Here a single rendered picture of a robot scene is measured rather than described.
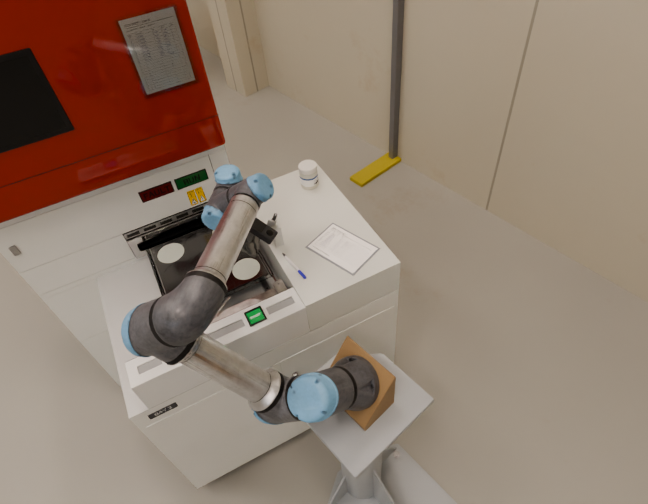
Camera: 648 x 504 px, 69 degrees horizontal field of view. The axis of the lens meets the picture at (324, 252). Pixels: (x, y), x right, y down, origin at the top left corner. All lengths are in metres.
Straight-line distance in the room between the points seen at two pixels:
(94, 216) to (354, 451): 1.15
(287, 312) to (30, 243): 0.91
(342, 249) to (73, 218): 0.92
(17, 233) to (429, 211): 2.28
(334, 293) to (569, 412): 1.39
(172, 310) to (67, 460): 1.73
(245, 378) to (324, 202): 0.82
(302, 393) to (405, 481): 1.11
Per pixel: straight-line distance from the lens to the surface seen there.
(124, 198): 1.79
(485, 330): 2.63
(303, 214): 1.75
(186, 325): 1.00
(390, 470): 2.25
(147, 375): 1.49
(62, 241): 1.87
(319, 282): 1.53
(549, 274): 2.95
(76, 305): 2.10
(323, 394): 1.19
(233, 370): 1.19
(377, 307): 1.70
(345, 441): 1.43
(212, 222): 1.31
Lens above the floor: 2.17
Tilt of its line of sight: 48 degrees down
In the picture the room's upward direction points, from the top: 7 degrees counter-clockwise
